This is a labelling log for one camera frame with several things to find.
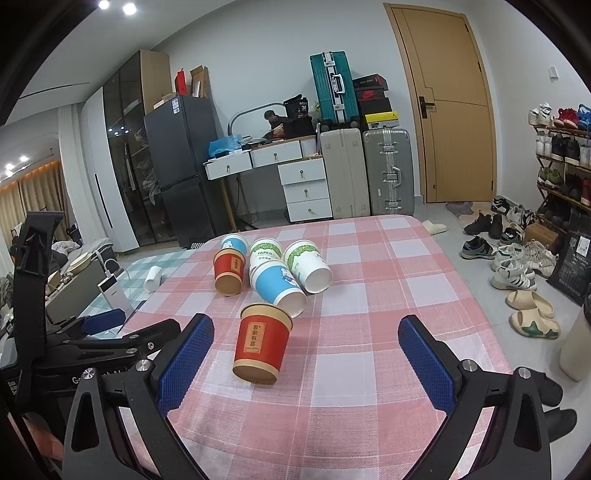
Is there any black printed bag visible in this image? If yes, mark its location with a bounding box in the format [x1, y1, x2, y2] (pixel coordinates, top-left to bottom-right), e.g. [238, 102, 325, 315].
[548, 213, 591, 306]

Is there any yellow green foam slipper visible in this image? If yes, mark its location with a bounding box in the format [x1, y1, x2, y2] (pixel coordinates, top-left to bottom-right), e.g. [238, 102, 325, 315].
[509, 309, 561, 340]

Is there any black refrigerator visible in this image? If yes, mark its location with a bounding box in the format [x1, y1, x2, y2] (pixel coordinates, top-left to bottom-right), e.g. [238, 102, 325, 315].
[144, 95, 230, 248]

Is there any small blue paper cup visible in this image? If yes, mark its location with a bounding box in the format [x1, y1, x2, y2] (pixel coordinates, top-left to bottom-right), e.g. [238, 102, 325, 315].
[221, 233, 249, 256]

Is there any silver suitcase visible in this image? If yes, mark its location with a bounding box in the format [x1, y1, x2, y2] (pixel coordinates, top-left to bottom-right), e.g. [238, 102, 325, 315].
[363, 128, 415, 216]

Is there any green leaf cup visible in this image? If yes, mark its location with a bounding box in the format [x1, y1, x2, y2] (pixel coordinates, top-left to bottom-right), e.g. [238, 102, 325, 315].
[283, 240, 332, 295]
[249, 238, 283, 269]

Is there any large blue paper cup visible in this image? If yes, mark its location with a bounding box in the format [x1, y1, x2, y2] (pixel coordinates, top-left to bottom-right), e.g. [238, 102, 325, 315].
[250, 260, 307, 318]

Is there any beige foam slipper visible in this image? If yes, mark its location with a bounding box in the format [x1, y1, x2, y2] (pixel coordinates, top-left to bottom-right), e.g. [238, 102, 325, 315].
[506, 290, 555, 318]

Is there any dark glass wardrobe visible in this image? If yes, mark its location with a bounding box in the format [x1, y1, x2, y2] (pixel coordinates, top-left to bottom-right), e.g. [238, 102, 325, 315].
[102, 50, 175, 247]

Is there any white drawer desk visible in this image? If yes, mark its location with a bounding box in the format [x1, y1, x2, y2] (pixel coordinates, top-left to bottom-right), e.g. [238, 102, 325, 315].
[204, 136, 332, 223]

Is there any shoe rack with shoes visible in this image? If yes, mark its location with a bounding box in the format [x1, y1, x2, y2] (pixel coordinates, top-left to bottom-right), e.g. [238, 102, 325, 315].
[528, 103, 590, 230]

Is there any green leaf cup right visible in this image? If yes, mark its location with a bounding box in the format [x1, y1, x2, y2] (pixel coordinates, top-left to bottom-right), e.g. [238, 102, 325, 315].
[283, 240, 332, 295]

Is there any blue plastic bag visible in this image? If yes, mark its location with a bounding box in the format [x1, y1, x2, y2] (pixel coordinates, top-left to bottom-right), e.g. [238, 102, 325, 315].
[208, 135, 242, 158]

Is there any oval mirror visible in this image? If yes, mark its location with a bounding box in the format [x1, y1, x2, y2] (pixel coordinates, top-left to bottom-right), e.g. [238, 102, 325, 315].
[226, 102, 287, 139]

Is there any green leaf cup left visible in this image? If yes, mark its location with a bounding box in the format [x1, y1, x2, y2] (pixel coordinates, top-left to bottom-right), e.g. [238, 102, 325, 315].
[249, 238, 283, 269]

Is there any white power bank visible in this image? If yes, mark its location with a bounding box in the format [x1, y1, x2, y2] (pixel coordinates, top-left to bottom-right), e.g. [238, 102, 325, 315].
[97, 275, 130, 312]

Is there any beige suitcase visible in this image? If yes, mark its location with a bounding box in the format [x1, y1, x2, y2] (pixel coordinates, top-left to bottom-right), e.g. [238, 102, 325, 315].
[320, 128, 370, 219]

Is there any white cylinder on side table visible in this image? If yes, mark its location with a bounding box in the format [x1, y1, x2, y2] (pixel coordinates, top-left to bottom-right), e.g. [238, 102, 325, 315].
[143, 265, 162, 293]

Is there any wooden door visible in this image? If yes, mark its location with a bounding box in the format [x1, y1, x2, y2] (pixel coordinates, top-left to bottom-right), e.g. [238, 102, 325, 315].
[385, 4, 497, 203]

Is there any pink plaid tablecloth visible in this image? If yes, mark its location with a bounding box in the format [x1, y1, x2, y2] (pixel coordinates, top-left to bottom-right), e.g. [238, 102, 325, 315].
[126, 216, 509, 479]

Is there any stack of shoe boxes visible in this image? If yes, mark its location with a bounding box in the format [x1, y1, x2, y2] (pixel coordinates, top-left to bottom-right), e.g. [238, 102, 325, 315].
[353, 73, 400, 131]

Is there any teal suitcase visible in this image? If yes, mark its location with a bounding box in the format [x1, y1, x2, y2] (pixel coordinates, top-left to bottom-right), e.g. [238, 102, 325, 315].
[310, 51, 360, 130]

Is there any green plaid tablecloth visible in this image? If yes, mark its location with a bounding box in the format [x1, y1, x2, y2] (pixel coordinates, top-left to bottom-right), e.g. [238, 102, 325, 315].
[116, 250, 195, 310]

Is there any red paper cup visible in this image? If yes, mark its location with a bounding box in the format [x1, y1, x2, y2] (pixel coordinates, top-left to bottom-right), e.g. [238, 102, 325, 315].
[232, 303, 294, 385]
[213, 248, 245, 296]

